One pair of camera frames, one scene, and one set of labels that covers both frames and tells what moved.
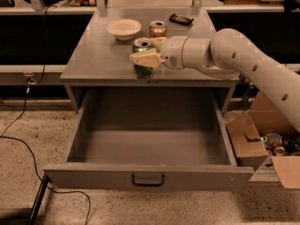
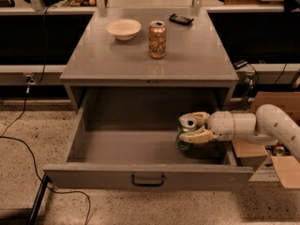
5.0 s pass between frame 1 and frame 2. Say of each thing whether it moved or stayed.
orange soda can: stayed
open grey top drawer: stayed
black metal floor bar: stayed
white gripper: moved
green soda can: moved
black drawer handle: stayed
